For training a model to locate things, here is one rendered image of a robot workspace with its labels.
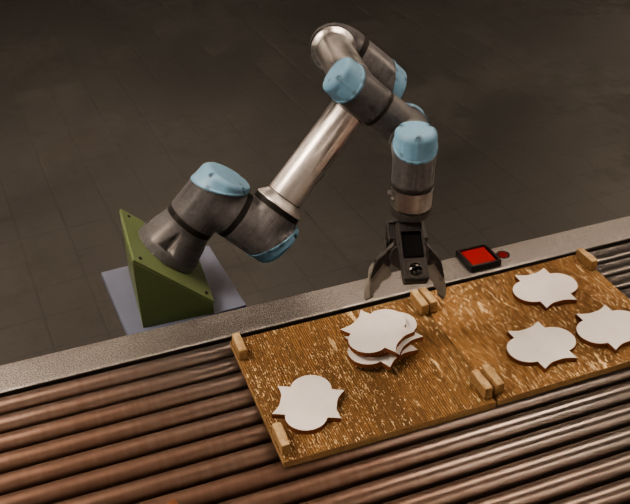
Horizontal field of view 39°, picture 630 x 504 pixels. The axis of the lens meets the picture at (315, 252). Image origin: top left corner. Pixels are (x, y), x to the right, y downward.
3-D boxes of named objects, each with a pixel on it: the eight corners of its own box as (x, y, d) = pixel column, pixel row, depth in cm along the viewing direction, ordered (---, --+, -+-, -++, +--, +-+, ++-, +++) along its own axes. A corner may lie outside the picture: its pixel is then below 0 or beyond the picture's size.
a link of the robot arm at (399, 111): (392, 80, 165) (396, 106, 156) (435, 117, 169) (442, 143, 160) (363, 110, 169) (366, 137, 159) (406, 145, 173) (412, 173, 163)
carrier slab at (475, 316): (414, 300, 194) (414, 294, 193) (577, 259, 205) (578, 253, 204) (497, 406, 166) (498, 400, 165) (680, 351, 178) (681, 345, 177)
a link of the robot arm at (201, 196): (170, 192, 203) (207, 147, 200) (218, 225, 208) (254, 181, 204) (170, 213, 192) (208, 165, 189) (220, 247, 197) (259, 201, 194)
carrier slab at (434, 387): (230, 346, 182) (229, 340, 181) (414, 301, 193) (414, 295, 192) (284, 468, 155) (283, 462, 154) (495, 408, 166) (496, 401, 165)
